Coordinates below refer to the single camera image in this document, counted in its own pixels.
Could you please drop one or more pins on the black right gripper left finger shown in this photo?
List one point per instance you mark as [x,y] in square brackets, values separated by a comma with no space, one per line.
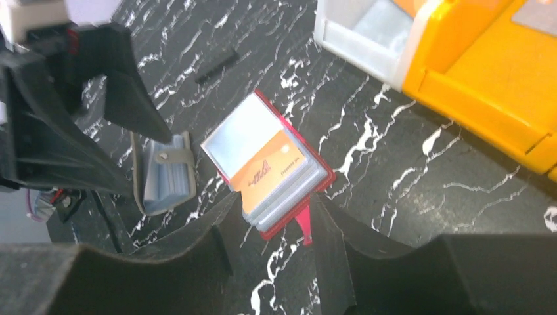
[185,272]

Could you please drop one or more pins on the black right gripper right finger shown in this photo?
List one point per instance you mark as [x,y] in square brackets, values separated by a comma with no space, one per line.
[361,271]

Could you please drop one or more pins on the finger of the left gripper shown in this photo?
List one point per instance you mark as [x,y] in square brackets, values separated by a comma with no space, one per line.
[107,50]
[41,146]

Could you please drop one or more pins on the red leather card holder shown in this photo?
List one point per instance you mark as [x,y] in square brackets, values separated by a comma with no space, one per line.
[240,136]

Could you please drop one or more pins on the silver metal card case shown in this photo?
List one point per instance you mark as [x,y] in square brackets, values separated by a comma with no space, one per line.
[163,174]

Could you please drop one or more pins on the silver VIP credit card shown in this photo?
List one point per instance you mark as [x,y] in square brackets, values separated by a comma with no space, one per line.
[536,13]

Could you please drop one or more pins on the small black strip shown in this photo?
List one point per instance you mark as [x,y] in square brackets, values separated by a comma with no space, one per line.
[215,64]

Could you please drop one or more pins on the yellow middle plastic bin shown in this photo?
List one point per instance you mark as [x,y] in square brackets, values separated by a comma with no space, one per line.
[495,77]

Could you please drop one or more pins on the white plastic bin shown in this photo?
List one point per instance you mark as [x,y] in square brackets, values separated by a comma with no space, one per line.
[379,37]

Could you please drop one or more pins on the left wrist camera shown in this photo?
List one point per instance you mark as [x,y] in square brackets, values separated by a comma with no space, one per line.
[19,17]

